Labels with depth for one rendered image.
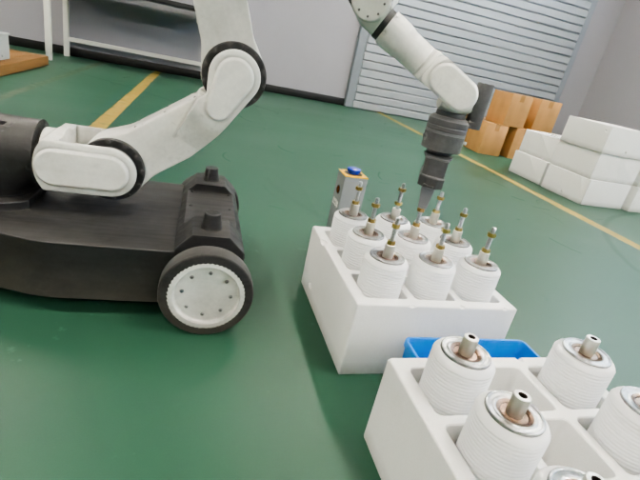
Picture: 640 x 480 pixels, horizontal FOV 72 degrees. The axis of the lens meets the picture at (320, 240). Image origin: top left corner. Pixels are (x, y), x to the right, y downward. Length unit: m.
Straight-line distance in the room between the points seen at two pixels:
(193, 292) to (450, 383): 0.56
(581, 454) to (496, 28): 6.32
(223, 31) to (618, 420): 0.99
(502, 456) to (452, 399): 0.12
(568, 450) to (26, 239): 1.03
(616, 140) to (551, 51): 3.97
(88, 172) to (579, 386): 1.03
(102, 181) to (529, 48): 6.54
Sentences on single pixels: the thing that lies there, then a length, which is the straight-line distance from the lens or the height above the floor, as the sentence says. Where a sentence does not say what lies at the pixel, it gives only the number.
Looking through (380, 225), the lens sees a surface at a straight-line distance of 1.17.
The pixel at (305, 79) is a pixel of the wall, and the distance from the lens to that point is 6.03.
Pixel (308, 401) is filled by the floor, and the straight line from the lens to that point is 0.92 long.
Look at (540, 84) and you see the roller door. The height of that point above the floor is 0.78.
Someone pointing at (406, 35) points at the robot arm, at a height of 0.68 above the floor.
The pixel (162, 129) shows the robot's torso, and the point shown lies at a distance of 1.09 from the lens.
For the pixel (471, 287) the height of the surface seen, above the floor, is 0.21.
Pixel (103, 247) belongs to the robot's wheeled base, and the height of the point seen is 0.17.
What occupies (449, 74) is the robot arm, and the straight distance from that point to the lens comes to 0.98.
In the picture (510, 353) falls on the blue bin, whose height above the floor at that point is 0.09.
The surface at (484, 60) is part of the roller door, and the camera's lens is 6.81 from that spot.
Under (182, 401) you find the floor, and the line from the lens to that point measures 0.89.
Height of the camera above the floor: 0.62
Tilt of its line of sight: 23 degrees down
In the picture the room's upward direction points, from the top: 12 degrees clockwise
